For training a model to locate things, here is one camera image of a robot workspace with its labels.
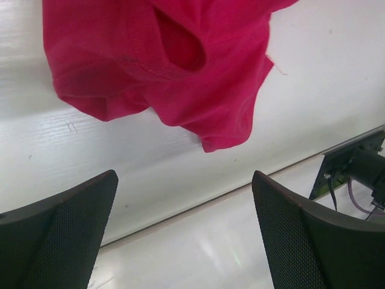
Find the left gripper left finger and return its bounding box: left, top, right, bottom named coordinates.
left=1, top=170, right=119, bottom=288

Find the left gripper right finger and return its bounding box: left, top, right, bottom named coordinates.
left=252, top=171, right=384, bottom=288

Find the pink t shirt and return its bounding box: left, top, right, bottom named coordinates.
left=42, top=1, right=292, bottom=152

